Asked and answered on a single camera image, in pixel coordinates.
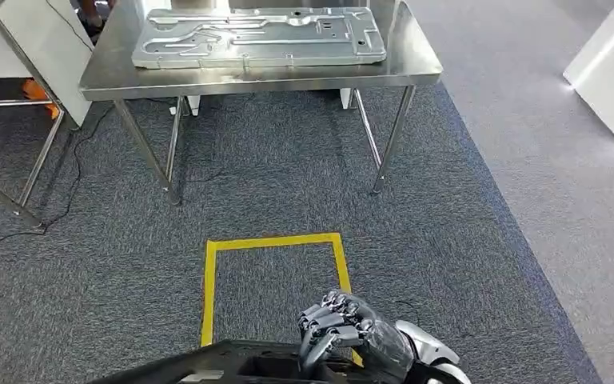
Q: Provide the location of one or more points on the white panel board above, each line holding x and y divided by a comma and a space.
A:
58, 53

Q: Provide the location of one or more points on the yellow floor tape square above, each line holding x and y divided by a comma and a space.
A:
209, 291

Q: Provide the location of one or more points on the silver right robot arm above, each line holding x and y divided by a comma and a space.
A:
429, 344

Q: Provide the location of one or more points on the orange object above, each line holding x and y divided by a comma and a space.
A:
34, 91

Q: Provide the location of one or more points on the white stand foot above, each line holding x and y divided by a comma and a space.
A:
347, 98
194, 105

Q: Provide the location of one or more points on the stamped sheet metal panel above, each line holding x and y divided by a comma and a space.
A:
264, 50

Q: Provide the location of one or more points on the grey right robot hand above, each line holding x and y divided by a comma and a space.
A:
376, 344

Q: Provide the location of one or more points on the stainless steel table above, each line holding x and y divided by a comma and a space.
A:
127, 79

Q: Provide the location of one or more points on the black plastic plate frame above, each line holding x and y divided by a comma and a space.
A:
222, 363

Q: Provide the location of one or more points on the steel frame table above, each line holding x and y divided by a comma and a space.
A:
42, 154

